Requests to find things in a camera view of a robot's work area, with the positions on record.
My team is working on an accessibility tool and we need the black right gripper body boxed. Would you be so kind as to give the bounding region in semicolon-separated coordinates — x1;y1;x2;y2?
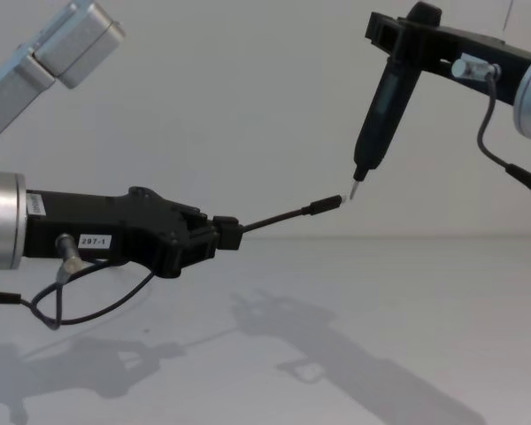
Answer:
437;26;531;107

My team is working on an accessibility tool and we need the thin black rod white tip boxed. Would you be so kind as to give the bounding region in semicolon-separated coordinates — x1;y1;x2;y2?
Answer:
240;193;349;233

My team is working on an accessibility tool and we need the dark gripper cable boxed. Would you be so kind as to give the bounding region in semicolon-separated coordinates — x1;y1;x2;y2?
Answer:
0;233;157;332
451;56;531;209

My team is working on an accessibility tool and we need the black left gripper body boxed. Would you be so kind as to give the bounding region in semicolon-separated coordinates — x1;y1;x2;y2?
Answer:
25;185;210;280

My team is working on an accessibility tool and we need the dark right gripper cable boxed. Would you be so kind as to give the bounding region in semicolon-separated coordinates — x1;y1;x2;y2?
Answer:
451;56;531;209

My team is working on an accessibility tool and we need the dark left gripper cable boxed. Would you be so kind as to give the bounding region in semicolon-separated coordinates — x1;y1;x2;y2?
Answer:
0;233;157;332

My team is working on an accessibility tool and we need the black pen-shaped electric screwdriver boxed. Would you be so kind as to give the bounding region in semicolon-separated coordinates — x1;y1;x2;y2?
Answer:
350;43;422;201

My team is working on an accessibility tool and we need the white table cloth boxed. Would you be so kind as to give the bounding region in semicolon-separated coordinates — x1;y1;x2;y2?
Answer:
0;234;531;425

